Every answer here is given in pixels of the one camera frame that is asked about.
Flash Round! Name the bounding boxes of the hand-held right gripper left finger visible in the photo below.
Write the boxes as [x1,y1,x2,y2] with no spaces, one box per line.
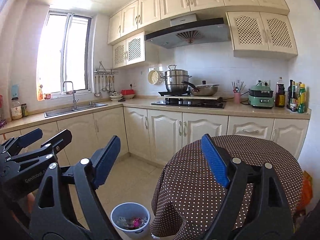
[30,135,122,240]

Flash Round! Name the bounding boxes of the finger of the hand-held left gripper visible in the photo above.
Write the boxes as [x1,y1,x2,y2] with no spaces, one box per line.
[2,128,43,153]
[6,129,73,163]

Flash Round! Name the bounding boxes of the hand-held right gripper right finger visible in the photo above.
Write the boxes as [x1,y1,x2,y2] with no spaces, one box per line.
[201,133,294,240]

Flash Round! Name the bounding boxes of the blue and white bin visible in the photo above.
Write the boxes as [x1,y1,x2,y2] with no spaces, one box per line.
[110,202,151,239]

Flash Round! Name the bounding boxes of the glass jar with white label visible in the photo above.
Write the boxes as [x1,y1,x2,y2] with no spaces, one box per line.
[11,97,23,120]

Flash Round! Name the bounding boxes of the steel sink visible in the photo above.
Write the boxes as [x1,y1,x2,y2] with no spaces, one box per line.
[44,102,109,118]

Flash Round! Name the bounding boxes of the brown polka dot tablecloth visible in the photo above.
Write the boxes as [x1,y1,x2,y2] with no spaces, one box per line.
[150,134,304,240]

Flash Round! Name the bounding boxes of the steel faucet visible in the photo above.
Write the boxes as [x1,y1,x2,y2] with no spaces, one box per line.
[62,81,79,109]

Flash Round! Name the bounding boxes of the cream lower cabinets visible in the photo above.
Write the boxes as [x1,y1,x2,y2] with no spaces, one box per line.
[0,106,310,167]

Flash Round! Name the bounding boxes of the beige countertop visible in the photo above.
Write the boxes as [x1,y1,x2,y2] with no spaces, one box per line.
[0,97,312,134]

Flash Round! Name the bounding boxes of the black gas stove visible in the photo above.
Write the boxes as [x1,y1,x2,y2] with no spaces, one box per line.
[151,97,227,109]

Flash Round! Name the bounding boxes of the wooden board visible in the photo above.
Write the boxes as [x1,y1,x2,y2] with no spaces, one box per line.
[164,95,223,101]

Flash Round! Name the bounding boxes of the hanging kitchen utensils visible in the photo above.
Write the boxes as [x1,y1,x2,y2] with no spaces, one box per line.
[94,74,117,97]

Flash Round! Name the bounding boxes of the steel wok with lid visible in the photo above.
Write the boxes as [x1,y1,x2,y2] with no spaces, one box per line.
[181,80,220,97]

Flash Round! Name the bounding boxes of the bundle of chopsticks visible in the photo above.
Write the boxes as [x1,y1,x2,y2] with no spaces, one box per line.
[231,80,245,93]

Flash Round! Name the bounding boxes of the green electric cooker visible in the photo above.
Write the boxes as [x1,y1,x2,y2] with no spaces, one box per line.
[248,80,275,109]

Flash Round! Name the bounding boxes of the black induction cooker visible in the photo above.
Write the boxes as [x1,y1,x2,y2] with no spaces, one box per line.
[157,91,192,97]

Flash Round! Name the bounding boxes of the kitchen window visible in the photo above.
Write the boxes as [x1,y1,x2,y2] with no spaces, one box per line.
[37,10,93,98]

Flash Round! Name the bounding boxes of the steel steamer pot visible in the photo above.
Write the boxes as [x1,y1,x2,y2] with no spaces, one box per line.
[160,65,193,92]

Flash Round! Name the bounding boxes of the large brown sauce bottle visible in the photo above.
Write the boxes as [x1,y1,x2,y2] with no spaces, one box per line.
[275,77,286,108]

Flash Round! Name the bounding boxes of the yellow plastic colander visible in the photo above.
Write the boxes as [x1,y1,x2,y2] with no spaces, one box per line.
[147,69,160,85]

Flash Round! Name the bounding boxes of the orange plastic bag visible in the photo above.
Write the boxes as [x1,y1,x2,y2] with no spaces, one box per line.
[296,170,313,212]

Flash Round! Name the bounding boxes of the dark glass sauce bottle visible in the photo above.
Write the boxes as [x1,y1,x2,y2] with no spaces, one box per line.
[287,79,297,112]

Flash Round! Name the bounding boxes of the slim clear bottle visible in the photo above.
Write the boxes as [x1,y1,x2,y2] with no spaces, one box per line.
[295,81,302,105]

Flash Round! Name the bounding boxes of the narrow cream lattice door cabinet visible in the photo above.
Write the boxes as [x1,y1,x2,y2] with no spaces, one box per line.
[112,31,159,68]

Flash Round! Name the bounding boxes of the grey range hood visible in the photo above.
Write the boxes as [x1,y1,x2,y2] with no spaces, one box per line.
[144,14,232,49]

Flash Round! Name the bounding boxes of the wide cream lattice door cabinet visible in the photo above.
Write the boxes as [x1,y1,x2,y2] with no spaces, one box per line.
[226,11,298,60]

